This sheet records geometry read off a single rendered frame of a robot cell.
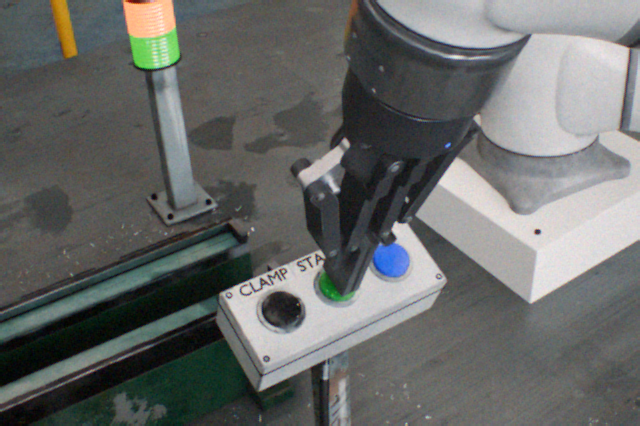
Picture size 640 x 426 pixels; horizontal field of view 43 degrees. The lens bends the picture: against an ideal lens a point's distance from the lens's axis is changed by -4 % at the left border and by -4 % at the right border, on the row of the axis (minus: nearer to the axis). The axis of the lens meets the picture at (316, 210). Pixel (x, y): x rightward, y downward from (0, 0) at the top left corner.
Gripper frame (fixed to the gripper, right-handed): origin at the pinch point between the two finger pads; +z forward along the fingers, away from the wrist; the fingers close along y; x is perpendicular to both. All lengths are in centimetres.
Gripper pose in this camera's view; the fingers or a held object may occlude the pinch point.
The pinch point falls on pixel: (349, 255)
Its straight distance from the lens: 61.5
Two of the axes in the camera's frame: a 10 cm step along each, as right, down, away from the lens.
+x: 5.0, 7.6, -4.1
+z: -1.6, 5.5, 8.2
